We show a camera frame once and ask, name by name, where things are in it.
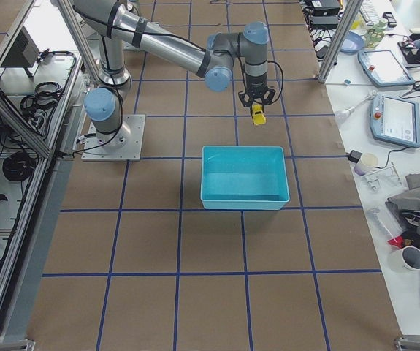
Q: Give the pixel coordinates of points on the turquoise plastic bin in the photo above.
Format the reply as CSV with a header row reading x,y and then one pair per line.
x,y
244,178

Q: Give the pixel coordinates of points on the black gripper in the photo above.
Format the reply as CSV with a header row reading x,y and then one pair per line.
x,y
256,82

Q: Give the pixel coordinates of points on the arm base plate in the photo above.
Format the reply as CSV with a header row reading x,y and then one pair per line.
x,y
126,145

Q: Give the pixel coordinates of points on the white mug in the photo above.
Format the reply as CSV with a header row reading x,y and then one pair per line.
x,y
405,259

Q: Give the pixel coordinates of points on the blue plastic plate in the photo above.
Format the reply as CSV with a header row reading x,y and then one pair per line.
x,y
352,43

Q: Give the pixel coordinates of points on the lower teach pendant tablet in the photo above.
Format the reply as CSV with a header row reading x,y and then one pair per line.
x,y
394,120

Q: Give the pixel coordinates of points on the teach pendant tablet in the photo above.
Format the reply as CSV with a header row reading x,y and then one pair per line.
x,y
384,69
394,120

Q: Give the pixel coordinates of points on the black scissors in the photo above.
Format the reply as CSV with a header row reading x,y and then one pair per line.
x,y
414,88

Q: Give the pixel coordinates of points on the paper cup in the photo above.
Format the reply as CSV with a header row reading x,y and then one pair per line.
x,y
365,164

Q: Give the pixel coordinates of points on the yellow beetle toy car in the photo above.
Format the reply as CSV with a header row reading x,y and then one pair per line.
x,y
257,115

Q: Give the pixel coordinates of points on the upper teach pendant tablet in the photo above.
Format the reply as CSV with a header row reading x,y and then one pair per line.
x,y
384,69

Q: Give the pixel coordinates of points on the aluminium frame post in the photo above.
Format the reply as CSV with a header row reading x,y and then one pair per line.
x,y
349,15

